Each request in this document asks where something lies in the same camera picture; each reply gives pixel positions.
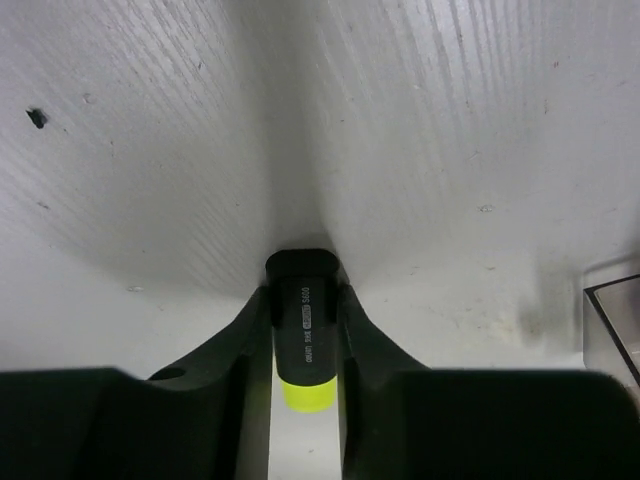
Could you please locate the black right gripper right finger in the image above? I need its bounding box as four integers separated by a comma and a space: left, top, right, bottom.
337, 286, 639, 479

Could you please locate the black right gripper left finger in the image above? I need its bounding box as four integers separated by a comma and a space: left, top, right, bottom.
1, 288, 272, 479

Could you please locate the yellow cap black highlighter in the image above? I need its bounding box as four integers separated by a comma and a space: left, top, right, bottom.
265, 249, 340, 413

